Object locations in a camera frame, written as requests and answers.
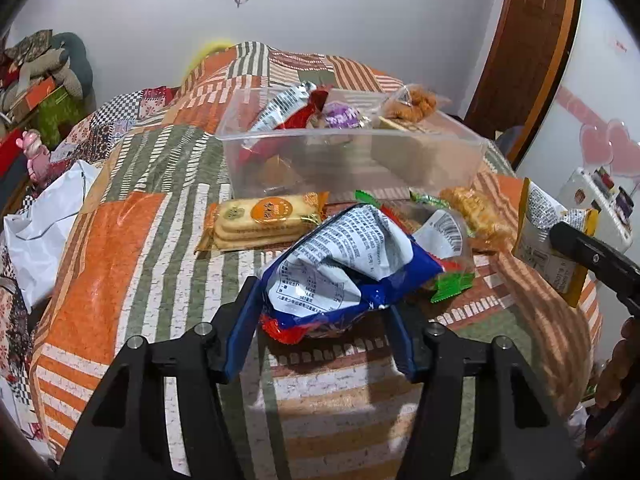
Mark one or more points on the striped patchwork quilt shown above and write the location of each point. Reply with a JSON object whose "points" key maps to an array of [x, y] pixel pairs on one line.
{"points": [[150, 240]]}

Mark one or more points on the brown wooden door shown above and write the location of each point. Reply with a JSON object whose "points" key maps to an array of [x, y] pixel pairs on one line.
{"points": [[525, 50]]}

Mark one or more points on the fried pastry pack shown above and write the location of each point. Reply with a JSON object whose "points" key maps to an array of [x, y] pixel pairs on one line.
{"points": [[477, 212]]}

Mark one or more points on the red and white label sticker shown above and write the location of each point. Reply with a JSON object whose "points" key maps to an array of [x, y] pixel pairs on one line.
{"points": [[621, 45]]}

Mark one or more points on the orange bread pack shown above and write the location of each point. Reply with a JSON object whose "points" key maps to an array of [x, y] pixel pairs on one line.
{"points": [[410, 104]]}

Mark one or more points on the pile of clothes and boxes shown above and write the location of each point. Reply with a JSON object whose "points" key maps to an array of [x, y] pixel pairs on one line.
{"points": [[55, 60]]}

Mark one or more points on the green box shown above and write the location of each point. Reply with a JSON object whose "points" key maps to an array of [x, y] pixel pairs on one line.
{"points": [[60, 110]]}

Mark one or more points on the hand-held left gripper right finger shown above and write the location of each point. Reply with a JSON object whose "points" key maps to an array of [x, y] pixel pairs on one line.
{"points": [[405, 340]]}

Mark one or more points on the person's right hand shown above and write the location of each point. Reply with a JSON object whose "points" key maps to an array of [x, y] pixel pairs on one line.
{"points": [[617, 365]]}

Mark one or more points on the white cloth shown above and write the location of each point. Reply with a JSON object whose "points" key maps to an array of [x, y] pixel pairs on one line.
{"points": [[45, 230]]}

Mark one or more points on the orange box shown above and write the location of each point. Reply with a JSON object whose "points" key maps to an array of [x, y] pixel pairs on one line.
{"points": [[35, 95]]}

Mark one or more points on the red snack bag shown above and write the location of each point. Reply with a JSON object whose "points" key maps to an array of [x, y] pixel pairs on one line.
{"points": [[285, 107]]}

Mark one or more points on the orange biscuit pack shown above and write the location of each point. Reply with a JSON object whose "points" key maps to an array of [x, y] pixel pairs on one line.
{"points": [[265, 220]]}

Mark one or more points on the yellow curved tube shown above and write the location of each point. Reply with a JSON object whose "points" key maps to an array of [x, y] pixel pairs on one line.
{"points": [[205, 52]]}

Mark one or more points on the clear plastic storage box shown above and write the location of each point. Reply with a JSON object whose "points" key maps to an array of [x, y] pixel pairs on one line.
{"points": [[390, 160]]}

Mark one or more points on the pink doll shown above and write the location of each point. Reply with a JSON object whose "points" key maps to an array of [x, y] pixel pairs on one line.
{"points": [[35, 155]]}

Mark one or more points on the pink heart sticker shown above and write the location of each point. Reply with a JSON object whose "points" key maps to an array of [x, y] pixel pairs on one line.
{"points": [[610, 147]]}

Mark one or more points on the purple label rice cracker pack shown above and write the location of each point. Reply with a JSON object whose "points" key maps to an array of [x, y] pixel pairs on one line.
{"points": [[340, 117]]}

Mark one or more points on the white storage stand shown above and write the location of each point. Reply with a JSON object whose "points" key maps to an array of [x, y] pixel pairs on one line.
{"points": [[582, 195]]}

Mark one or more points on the yellow snack stick bag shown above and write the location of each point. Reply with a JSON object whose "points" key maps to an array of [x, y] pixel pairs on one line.
{"points": [[537, 240]]}

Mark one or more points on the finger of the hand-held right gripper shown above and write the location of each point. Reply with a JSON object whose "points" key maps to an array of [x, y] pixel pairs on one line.
{"points": [[595, 260]]}

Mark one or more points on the brown cake pack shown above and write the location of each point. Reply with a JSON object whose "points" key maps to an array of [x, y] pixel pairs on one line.
{"points": [[393, 124]]}

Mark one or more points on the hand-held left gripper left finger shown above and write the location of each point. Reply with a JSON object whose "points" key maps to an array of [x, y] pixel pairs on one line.
{"points": [[240, 330]]}

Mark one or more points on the small green and red packet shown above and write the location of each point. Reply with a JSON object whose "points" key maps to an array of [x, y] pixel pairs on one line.
{"points": [[369, 199]]}

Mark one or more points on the blue and white snack bag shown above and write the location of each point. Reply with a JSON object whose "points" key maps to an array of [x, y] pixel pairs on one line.
{"points": [[345, 265]]}

